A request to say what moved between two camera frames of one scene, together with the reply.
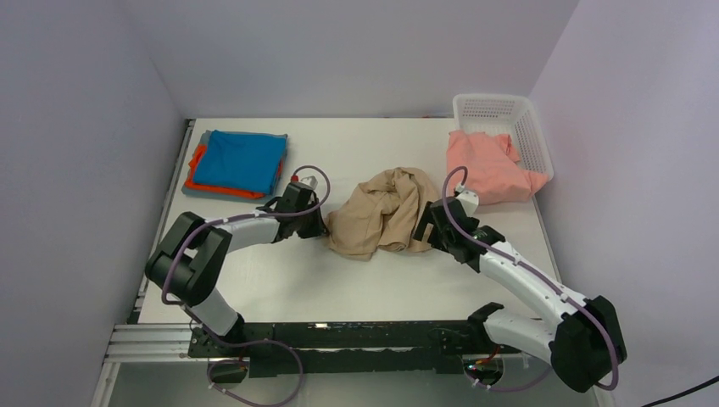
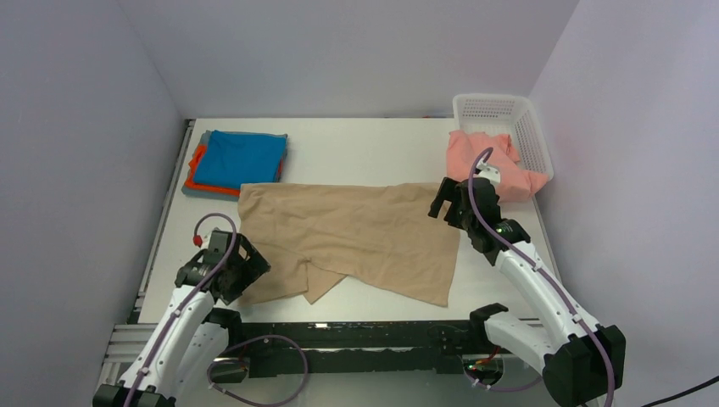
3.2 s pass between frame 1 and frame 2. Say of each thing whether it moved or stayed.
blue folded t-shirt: stayed
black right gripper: moved
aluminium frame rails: stayed
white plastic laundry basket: stayed
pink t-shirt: stayed
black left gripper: moved
